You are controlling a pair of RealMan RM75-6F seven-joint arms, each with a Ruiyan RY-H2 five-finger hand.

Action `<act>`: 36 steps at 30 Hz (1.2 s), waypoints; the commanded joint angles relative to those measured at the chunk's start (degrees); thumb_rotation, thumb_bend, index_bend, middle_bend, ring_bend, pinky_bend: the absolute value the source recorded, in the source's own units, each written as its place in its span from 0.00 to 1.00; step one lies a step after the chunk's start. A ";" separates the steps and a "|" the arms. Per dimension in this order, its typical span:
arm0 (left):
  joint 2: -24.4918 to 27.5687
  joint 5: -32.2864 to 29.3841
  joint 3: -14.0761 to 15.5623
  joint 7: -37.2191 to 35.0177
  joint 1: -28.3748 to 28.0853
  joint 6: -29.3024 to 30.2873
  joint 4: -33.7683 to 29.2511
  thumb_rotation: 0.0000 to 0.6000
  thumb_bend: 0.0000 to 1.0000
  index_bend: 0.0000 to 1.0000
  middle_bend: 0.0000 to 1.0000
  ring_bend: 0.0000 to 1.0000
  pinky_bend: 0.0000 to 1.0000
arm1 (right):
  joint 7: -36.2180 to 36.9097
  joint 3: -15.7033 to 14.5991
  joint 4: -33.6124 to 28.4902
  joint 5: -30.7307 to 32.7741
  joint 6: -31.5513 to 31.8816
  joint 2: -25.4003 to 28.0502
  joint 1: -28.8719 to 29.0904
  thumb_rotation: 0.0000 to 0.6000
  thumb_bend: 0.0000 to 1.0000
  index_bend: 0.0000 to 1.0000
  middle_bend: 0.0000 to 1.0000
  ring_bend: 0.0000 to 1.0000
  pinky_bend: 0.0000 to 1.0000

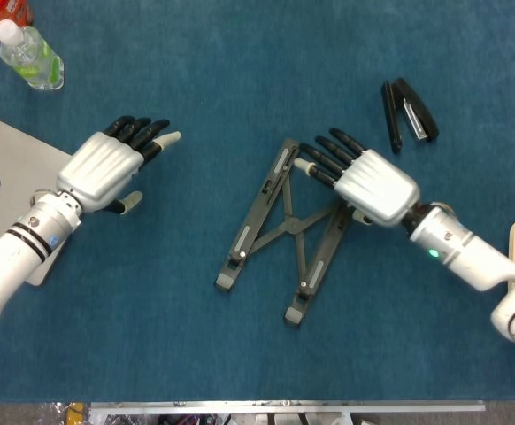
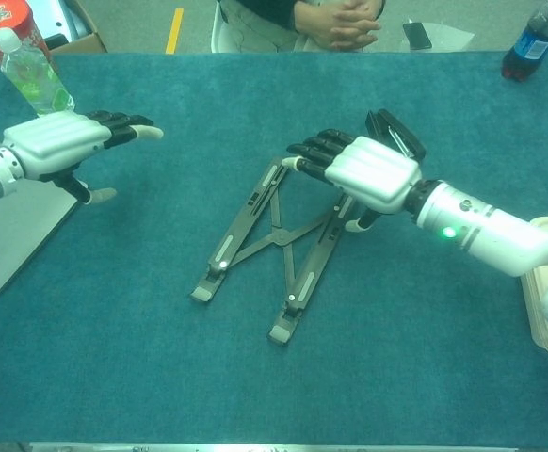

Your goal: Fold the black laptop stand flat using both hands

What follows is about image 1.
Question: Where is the clear green-label water bottle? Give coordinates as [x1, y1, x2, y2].
[0, 19, 65, 93]

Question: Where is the red lidded canister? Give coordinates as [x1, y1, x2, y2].
[0, 0, 35, 42]

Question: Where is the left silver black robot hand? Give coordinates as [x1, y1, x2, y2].
[56, 114, 182, 218]

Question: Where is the blue felt table cloth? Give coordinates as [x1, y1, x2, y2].
[0, 0, 515, 405]

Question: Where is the clear plastic wrap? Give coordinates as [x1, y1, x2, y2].
[39, 402, 68, 425]

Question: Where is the aluminium frame rail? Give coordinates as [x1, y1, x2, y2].
[89, 400, 487, 417]

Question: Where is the black folding laptop stand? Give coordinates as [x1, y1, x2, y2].
[214, 137, 365, 328]

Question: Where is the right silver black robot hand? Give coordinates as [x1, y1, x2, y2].
[295, 127, 421, 228]

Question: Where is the silver laptop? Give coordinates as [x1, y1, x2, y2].
[0, 108, 80, 288]

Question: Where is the black stapler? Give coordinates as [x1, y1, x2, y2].
[380, 77, 441, 155]

